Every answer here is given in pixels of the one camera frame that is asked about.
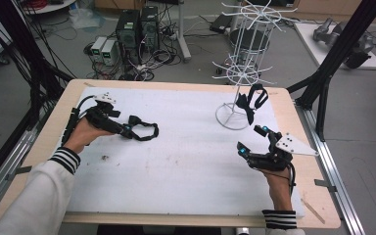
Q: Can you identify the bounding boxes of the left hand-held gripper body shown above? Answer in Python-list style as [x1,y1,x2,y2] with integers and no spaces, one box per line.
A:
[85,92,125,135]

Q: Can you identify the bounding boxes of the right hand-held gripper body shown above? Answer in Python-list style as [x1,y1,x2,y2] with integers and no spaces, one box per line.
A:
[246,131,319,171]

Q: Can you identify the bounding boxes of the black strappy cloth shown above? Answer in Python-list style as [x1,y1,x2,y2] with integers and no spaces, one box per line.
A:
[234,83,269,126]

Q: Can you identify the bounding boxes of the white wire rack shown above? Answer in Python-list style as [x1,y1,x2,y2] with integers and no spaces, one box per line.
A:
[211,0,300,131]

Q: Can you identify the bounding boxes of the person's right hand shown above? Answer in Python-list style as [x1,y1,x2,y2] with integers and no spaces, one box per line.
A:
[262,164,297,212]

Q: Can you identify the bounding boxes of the person's left hand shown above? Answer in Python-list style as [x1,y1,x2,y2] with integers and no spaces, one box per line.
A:
[63,117,112,155]

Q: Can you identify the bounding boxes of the metal table clamp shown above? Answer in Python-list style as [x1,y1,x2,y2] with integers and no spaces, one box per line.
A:
[5,165,33,181]
[313,178,338,193]

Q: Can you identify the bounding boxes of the white foam mat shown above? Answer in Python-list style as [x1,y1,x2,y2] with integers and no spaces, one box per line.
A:
[56,86,306,219]

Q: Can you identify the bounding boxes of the grey power supply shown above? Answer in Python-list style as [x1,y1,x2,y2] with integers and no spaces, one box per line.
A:
[101,38,119,68]
[90,35,108,63]

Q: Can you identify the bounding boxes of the wooden stick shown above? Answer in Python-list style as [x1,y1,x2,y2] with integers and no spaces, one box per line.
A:
[301,198,327,225]

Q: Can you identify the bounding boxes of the black computer tower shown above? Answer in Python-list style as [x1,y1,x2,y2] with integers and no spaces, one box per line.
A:
[139,5,161,53]
[116,9,141,65]

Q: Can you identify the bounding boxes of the black round stool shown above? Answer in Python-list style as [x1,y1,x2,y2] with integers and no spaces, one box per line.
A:
[229,27,271,64]

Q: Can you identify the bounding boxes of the clear plastic bag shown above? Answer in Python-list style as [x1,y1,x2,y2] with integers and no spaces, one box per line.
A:
[69,8,107,32]

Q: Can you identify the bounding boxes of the white platform board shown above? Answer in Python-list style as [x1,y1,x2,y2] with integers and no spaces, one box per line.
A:
[294,23,376,71]

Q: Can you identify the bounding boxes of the white-legged desk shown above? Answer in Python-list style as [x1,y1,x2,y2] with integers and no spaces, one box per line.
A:
[175,0,193,63]

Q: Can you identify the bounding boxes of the black flat device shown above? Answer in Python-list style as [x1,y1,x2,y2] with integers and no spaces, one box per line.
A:
[209,13,235,35]

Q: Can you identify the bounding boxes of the round white table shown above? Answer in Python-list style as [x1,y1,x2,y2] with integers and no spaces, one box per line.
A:
[21,0,77,15]

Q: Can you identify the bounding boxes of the grey robot parts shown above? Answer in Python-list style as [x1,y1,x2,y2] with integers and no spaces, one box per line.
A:
[312,18,375,70]

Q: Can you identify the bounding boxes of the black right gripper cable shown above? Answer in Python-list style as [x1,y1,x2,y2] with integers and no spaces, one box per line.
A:
[287,162,298,197]

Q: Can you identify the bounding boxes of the aluminium rail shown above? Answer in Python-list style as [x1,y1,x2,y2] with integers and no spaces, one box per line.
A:
[0,125,37,214]
[294,99,367,235]

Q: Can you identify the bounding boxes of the tangle of floor cables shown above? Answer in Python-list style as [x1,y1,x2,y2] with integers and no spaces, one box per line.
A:
[83,32,181,82]

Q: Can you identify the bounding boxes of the black frame post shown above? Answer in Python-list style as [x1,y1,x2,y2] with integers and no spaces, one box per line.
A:
[0,0,74,131]
[287,0,376,142]

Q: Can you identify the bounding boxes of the red cables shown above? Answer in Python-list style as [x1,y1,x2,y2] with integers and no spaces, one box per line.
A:
[23,0,48,10]

